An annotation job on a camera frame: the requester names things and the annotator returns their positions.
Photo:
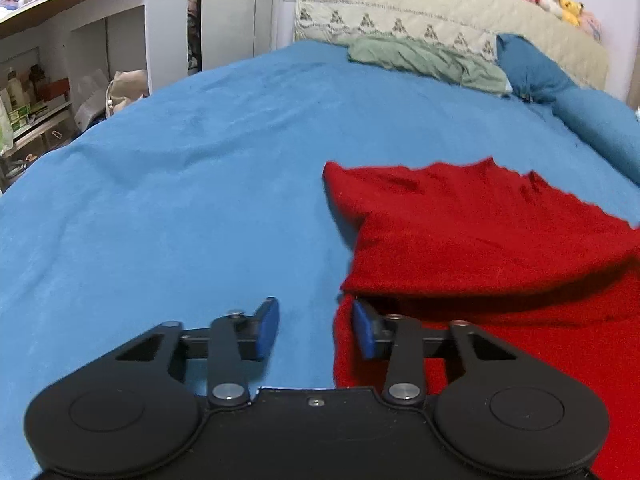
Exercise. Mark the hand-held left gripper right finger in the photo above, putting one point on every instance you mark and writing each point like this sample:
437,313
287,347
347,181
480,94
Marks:
362,331

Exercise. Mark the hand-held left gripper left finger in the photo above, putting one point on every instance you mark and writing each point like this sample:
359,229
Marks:
267,331

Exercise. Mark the red knit garment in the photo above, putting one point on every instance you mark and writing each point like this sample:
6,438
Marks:
480,240

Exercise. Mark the blue bed sheet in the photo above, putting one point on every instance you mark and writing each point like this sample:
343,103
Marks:
165,200

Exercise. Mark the green crumpled cloth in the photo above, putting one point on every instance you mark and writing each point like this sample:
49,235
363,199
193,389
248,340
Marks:
425,60

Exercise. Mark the beige cloth bag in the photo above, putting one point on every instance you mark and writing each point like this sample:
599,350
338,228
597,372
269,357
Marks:
127,87

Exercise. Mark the clear plastic bag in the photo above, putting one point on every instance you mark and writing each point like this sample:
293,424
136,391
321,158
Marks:
90,97

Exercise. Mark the blue pillow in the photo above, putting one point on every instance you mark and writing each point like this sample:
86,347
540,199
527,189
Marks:
527,70
600,127

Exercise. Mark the white wardrobe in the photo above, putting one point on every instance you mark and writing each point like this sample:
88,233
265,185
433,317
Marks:
235,10

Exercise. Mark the green boxes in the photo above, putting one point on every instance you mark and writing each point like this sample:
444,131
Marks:
22,114

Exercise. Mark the beige quilted headboard cover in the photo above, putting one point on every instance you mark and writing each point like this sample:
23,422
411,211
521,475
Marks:
410,0

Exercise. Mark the white shelf unit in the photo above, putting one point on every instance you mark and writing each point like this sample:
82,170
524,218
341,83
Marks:
90,35

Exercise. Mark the white lotion bottle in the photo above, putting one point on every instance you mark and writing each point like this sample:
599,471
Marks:
15,91

